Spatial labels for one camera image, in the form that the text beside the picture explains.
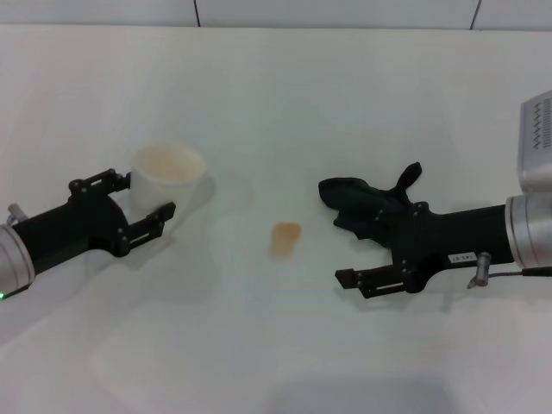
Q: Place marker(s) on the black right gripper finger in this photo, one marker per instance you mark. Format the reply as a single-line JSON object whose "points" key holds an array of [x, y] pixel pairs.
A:
{"points": [[374, 215], [346, 278]]}

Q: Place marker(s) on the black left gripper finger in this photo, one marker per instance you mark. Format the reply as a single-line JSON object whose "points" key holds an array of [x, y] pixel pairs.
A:
{"points": [[166, 212], [99, 181]]}

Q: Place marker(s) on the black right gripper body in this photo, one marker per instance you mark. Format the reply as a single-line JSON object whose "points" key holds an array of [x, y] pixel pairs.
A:
{"points": [[457, 237]]}

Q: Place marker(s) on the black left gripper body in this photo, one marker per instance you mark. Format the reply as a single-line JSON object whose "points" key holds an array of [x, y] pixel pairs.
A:
{"points": [[73, 224]]}

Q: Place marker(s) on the clear plastic cup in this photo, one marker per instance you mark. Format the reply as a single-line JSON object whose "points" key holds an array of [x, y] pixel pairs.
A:
{"points": [[159, 190]]}

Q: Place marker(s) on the dark blue rag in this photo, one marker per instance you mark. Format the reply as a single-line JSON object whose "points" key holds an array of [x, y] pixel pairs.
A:
{"points": [[340, 192]]}

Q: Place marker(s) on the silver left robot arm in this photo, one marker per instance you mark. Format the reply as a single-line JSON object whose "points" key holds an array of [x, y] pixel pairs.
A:
{"points": [[13, 263]]}

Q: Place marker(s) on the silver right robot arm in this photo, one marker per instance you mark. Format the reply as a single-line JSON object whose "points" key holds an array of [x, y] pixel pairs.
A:
{"points": [[532, 228]]}

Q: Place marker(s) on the brown water stain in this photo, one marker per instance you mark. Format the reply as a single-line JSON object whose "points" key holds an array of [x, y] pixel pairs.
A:
{"points": [[284, 239]]}

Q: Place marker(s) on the left gripper metal plug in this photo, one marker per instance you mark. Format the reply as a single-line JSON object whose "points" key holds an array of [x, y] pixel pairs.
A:
{"points": [[15, 215]]}

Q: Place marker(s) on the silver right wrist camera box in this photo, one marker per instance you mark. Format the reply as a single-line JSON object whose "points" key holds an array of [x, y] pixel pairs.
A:
{"points": [[539, 142]]}

